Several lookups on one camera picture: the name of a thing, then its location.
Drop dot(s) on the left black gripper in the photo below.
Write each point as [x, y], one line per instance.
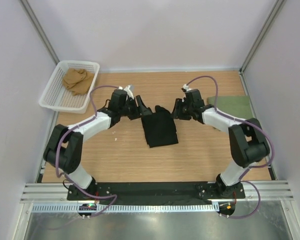
[142, 110]

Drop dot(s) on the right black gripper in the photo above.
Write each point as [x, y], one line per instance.
[177, 113]

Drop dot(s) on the black tank top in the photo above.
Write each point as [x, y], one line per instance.
[159, 128]

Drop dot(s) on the green tank top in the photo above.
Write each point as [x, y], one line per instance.
[236, 106]

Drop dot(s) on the white plastic basket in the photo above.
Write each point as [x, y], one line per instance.
[57, 98]

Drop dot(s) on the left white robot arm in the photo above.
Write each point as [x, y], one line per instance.
[64, 148]

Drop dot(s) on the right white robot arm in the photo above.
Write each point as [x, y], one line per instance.
[248, 144]

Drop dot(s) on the orange garment in basket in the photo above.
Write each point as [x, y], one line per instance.
[78, 81]

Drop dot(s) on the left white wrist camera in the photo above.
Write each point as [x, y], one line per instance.
[129, 90]

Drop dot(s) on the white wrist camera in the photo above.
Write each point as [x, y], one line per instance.
[129, 90]
[186, 88]

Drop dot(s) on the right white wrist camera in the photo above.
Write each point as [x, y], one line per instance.
[186, 88]

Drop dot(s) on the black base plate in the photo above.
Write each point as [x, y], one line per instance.
[153, 192]

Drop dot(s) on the aluminium frame rail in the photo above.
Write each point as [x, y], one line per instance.
[266, 190]

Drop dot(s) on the slotted grey cable duct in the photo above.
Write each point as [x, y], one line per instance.
[80, 207]

